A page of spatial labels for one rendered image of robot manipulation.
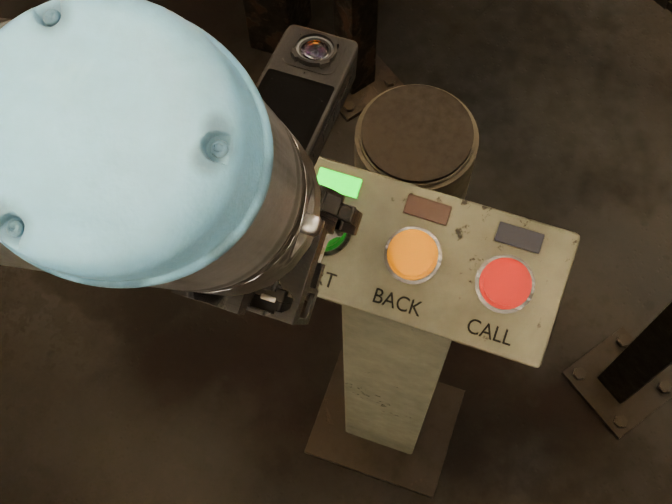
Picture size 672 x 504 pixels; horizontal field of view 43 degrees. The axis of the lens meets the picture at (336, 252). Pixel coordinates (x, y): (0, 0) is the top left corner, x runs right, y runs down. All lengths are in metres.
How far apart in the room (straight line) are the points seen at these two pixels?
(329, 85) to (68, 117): 0.24
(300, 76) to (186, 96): 0.23
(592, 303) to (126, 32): 1.14
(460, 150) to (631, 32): 0.85
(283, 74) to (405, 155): 0.34
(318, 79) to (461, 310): 0.26
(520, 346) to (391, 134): 0.26
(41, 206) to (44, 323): 1.11
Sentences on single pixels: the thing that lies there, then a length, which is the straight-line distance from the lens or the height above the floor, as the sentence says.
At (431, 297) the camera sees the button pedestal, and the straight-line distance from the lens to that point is 0.67.
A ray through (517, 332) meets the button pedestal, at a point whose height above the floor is 0.59.
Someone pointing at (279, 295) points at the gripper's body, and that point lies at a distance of 0.48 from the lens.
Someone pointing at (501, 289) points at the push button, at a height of 0.61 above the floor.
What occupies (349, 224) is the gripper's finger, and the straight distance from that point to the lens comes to 0.52.
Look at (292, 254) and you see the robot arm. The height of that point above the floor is 0.86.
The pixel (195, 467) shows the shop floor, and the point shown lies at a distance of 1.25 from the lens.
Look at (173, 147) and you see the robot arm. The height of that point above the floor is 1.00.
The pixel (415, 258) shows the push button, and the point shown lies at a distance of 0.66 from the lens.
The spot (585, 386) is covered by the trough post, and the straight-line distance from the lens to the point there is 1.30.
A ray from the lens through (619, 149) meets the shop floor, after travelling 1.48.
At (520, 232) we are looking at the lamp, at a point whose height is 0.62.
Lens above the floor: 1.22
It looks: 66 degrees down
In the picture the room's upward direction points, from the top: 2 degrees counter-clockwise
